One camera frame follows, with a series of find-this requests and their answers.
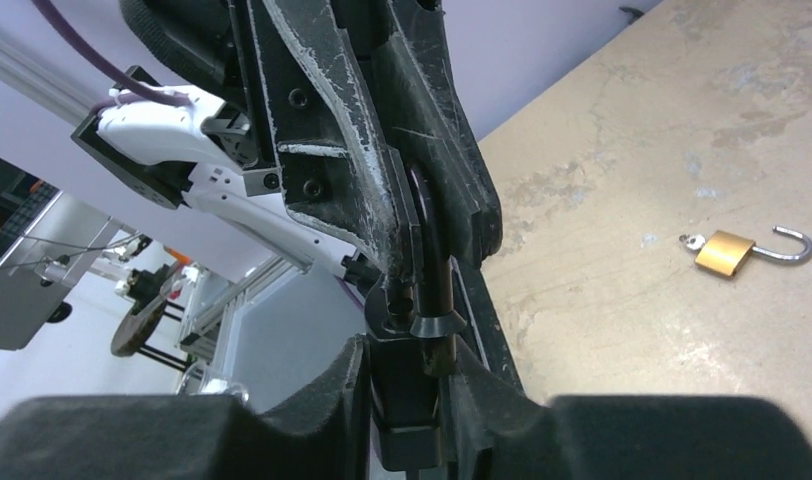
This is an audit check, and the aluminium frame rail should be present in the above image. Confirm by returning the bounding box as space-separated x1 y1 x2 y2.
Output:
0 19 315 372

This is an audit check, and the grey equipment outside enclosure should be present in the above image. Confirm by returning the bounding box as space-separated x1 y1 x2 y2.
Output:
0 150 248 399

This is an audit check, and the black hex key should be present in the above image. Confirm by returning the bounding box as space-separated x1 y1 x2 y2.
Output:
619 6 645 24

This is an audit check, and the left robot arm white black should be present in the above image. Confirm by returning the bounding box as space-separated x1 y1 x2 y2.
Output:
73 1 503 282

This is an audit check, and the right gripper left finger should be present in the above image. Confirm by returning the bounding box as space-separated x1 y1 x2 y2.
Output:
259 335 370 479

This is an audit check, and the black mounting base plate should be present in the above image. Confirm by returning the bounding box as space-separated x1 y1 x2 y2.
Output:
451 258 524 393

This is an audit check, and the brass padlock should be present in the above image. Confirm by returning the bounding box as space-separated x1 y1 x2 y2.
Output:
692 225 812 278

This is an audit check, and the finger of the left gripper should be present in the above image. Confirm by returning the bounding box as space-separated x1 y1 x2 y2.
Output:
246 1 420 283
372 1 503 268

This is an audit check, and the black padlock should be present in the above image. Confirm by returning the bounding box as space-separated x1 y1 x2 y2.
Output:
365 165 467 479

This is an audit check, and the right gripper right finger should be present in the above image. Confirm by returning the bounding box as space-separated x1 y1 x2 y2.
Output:
449 341 552 479

